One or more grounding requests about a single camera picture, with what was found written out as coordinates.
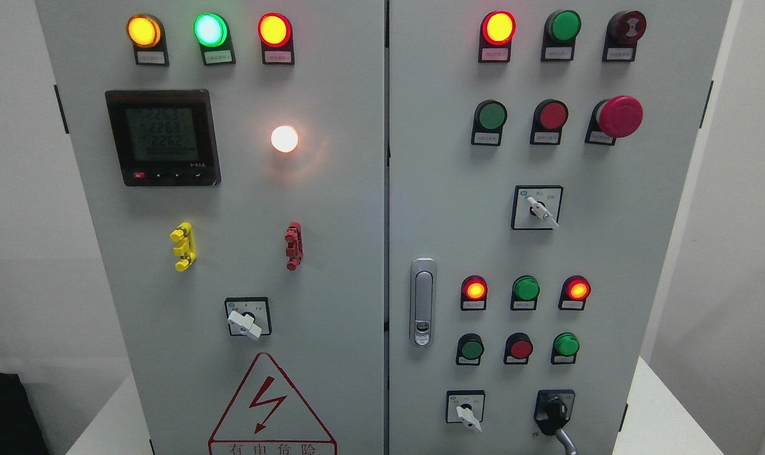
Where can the black knob selector switch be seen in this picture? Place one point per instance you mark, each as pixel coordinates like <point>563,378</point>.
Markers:
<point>553,409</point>

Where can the red terminal connector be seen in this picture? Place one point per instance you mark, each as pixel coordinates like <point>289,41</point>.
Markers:
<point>294,246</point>

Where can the red lit indicator lower left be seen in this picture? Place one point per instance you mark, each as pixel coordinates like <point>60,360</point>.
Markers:
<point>473,294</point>

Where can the red lit indicator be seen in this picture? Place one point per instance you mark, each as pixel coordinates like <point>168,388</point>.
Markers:
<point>574,293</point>
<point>496,32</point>
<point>473,294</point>

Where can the white lit indicator light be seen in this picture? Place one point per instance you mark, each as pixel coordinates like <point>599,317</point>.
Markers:
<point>285,138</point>

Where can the green push button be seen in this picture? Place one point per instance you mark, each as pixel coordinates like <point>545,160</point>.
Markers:
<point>470,349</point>
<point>488,122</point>
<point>565,348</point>

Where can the green push button upper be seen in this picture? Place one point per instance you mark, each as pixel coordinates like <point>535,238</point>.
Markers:
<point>488,122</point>

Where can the green indicator lower middle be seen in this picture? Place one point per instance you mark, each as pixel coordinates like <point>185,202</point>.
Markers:
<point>525,293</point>

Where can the grey cabinet left door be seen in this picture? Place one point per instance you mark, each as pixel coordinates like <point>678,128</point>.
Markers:
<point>327,315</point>

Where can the grey cabinet door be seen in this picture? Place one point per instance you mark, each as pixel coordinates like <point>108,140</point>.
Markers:
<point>327,315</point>
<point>453,202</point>

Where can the grey cabinet right door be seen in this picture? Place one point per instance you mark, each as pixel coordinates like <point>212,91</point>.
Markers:
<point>453,202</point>

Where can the red push button lower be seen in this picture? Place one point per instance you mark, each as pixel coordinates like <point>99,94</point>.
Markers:
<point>518,349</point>

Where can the red push button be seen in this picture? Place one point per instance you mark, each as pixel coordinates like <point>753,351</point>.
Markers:
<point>518,349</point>
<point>548,120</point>

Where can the yellow terminal connector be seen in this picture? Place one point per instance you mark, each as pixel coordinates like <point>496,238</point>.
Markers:
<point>184,247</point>

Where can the red push button upper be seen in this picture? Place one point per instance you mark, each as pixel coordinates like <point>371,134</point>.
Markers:
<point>548,120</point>

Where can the red lit indicator lower right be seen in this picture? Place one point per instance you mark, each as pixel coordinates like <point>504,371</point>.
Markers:
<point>574,293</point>

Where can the green push button lower right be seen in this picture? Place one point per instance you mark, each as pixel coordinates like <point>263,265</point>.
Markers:
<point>565,348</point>

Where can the red electrical warning sticker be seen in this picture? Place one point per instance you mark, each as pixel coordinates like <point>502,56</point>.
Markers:
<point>268,415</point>

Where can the red-ringed yellow indicator light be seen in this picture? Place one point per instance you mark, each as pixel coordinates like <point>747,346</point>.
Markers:
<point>276,37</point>

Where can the red lit indicator top right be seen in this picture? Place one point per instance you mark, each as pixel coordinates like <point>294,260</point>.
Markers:
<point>496,32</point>

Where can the black digital power meter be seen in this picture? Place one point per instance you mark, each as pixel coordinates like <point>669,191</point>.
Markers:
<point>164,137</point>

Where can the green lit indicator light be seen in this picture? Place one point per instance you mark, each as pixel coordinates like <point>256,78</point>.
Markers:
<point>214,38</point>

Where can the red emergency stop button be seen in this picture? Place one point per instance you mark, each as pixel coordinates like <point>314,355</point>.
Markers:
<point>617,117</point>

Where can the green indicator top right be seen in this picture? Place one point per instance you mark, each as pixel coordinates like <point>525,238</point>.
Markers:
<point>559,35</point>

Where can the black device with antenna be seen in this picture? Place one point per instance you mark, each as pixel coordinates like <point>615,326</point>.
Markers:
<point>19,431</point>

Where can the silver door latch handle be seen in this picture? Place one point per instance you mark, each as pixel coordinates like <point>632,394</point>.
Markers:
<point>422,298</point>

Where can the white-handled selector switch upper right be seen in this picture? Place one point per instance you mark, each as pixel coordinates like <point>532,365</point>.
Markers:
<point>536,207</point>

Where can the white-handled selector switch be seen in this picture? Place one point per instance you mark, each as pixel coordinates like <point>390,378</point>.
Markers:
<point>536,207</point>
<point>465,408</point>

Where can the white-handled selector switch left door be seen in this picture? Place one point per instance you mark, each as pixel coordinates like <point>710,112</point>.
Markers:
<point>249,316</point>

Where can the white-handled selector switch bottom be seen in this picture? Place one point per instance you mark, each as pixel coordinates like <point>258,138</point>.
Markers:
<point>465,408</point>

